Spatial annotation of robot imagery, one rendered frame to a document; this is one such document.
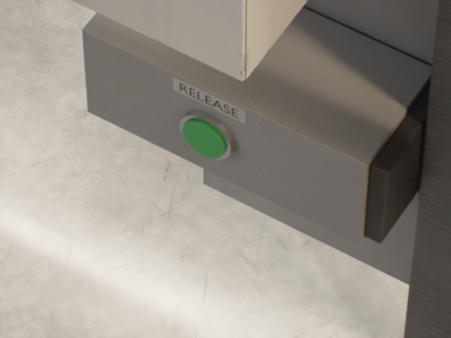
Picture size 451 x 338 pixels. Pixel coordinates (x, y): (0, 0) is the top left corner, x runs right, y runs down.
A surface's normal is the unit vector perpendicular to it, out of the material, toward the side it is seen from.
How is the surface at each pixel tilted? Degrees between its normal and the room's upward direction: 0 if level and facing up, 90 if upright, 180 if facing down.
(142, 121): 90
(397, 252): 90
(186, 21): 90
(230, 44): 90
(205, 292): 0
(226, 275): 0
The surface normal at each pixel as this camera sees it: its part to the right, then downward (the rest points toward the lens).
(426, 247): -0.52, 0.68
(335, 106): 0.00, -0.60
